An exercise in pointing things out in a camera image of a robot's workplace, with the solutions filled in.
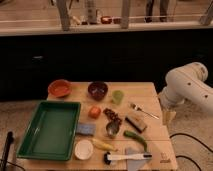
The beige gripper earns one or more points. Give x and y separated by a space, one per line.
168 116

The red apple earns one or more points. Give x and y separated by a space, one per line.
94 112

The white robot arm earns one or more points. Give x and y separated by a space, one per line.
185 82

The green plastic cup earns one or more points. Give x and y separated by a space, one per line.
117 96

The brown block eraser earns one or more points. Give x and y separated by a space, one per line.
136 123

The green chili pepper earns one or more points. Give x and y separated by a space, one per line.
136 137

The dark grape bunch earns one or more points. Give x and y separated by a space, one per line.
112 115

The grey cloth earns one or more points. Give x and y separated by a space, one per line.
134 165

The dark maroon bowl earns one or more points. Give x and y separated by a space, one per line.
97 90

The blue sponge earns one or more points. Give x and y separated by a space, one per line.
86 129

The orange bowl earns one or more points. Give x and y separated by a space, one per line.
59 88

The green plastic tray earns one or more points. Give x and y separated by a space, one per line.
51 132

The black pole stand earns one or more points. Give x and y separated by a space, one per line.
9 140

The white handled brush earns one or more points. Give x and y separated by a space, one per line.
108 157

